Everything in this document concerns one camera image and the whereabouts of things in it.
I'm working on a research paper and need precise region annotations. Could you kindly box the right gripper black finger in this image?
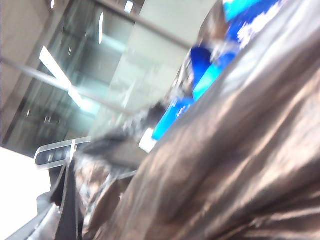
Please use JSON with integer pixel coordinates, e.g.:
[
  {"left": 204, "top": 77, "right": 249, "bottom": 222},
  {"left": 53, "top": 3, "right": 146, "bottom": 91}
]
[{"left": 4, "top": 192, "right": 62, "bottom": 240}]

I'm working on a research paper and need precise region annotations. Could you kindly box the black garbage bag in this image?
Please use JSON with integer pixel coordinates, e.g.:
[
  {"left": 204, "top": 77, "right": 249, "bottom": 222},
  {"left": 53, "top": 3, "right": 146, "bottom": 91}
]
[{"left": 74, "top": 0, "right": 320, "bottom": 240}]

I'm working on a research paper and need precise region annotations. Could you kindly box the bright ceiling light strip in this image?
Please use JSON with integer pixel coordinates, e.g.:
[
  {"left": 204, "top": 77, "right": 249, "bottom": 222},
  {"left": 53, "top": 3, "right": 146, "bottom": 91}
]
[{"left": 39, "top": 46, "right": 87, "bottom": 109}]

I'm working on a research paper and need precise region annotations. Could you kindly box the light blue snack packet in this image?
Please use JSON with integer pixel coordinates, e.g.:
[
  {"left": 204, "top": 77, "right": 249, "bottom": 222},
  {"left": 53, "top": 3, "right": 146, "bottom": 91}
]
[{"left": 152, "top": 46, "right": 238, "bottom": 141}]

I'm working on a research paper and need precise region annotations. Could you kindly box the black left camera bracket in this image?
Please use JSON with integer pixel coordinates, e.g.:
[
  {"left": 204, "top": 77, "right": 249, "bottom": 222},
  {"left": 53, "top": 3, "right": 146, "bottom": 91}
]
[{"left": 50, "top": 159, "right": 80, "bottom": 240}]

